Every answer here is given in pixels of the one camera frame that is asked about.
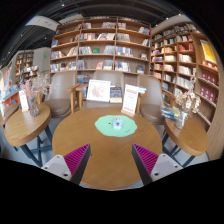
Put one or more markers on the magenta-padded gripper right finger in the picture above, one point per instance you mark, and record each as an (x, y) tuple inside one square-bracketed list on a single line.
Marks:
[(146, 159)]

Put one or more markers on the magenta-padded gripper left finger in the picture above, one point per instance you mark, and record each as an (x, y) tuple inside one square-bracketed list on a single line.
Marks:
[(77, 159)]

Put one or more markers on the translucent light blue computer mouse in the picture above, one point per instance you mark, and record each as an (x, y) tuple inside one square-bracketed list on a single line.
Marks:
[(117, 123)]

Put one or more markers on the green smiley-face mouse pad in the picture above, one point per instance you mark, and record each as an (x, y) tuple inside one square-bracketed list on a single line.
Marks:
[(103, 126)]

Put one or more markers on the round wooden side table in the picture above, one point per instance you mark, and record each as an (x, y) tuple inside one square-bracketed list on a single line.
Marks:
[(8, 115), (28, 128), (190, 138)]

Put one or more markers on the clear glass vase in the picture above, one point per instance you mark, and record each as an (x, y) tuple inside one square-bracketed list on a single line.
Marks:
[(180, 120)]

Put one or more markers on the stack of colourful books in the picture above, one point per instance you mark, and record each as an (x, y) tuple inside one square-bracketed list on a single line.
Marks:
[(170, 112)]

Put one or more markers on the brown padded wooden armchair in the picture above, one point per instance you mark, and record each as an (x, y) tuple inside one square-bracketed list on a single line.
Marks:
[(106, 75), (61, 90), (151, 100)]

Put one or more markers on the white sign on wooden base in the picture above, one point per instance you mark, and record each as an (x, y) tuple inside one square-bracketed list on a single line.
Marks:
[(130, 98)]

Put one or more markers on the ribbed glass vase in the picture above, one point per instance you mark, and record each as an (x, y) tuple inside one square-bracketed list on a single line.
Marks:
[(33, 107)]

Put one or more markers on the white framed floral picture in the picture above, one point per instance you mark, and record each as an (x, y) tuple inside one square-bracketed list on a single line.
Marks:
[(98, 90)]

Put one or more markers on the dark blue book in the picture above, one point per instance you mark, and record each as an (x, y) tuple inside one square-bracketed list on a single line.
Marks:
[(116, 94)]

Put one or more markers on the pale dried flower bunch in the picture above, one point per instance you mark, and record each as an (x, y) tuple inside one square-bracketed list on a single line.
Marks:
[(188, 98)]

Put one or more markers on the small white card sign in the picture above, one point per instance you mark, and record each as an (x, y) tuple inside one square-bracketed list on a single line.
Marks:
[(23, 100)]

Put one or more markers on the pink dried flower bunch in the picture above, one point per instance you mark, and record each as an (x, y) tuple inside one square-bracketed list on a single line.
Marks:
[(35, 86)]

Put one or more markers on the curved wooden bookshelf unit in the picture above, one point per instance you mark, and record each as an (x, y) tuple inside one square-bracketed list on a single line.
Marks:
[(186, 56)]

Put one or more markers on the small distant wooden bookshelf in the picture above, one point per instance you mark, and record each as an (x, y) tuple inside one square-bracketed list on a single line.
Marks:
[(24, 61)]

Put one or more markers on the wide wooden bookshelf unit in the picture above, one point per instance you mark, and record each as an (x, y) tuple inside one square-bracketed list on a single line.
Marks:
[(100, 43)]

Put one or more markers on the white hanging ceiling sign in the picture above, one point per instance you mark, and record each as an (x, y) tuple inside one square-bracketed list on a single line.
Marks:
[(42, 22)]

